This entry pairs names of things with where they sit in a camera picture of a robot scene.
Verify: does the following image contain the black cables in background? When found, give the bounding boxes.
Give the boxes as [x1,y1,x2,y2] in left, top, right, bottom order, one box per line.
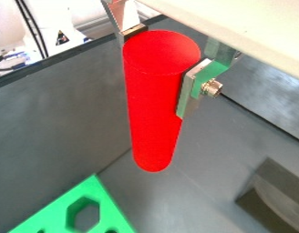
[0,0,49,78]

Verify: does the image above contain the white robot base with label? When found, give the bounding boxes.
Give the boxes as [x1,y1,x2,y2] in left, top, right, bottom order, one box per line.
[23,0,90,57]

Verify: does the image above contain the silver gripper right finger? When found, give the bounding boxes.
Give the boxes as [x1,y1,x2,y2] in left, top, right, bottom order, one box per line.
[176,37,242,119]

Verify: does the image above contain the green shape sorting board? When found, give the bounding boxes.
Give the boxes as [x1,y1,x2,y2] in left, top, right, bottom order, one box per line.
[8,175,136,233]

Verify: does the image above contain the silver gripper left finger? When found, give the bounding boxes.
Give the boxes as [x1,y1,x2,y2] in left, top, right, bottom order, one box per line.
[102,0,148,46]

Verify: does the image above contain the dark grey arch block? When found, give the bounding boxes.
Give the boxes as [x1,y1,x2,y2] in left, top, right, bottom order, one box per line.
[235,158,299,233]

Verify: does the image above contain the red cylinder peg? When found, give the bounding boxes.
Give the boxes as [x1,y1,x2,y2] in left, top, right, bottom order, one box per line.
[123,30,201,172]

